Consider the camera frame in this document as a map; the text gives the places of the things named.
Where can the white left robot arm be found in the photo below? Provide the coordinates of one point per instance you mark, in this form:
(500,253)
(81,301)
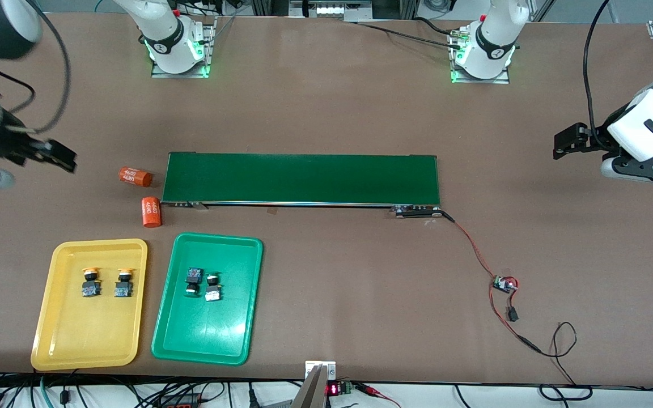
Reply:
(496,34)

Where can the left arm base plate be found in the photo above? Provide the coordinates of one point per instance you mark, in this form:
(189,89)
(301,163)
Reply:
(479,80)

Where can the green conveyor belt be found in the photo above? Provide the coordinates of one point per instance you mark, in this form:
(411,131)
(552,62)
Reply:
(304,178)

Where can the red digit display module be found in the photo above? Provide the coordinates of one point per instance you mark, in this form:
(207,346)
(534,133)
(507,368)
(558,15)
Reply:
(333,389)

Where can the metal camera mount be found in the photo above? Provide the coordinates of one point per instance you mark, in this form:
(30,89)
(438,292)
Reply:
(318,385)

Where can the red clip lead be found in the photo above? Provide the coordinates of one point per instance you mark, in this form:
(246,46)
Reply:
(374,391)

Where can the yellow push button switch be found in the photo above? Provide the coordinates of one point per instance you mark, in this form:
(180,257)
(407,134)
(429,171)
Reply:
(124,289)
(92,289)

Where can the small circuit board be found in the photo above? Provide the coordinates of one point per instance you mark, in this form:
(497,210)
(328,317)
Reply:
(502,284)

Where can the green plastic tray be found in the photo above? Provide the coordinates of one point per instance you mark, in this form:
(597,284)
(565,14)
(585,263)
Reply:
(207,328)

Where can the black power strip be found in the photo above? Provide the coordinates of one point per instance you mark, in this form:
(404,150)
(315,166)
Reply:
(182,401)

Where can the yellow plastic tray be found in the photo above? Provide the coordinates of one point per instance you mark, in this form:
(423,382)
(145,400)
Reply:
(91,334)

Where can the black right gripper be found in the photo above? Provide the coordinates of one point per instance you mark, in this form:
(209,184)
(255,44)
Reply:
(10,144)

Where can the aluminium frame with lamp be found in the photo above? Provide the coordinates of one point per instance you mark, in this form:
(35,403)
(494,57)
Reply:
(332,10)

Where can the orange cylinder white print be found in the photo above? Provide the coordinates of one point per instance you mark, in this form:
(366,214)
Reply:
(135,177)
(151,212)

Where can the green push button switch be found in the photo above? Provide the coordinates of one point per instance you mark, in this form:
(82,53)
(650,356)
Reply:
(193,279)
(212,292)

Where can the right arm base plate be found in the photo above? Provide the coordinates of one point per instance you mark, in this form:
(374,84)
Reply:
(179,75)

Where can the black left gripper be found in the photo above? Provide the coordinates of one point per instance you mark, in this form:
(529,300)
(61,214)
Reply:
(597,140)

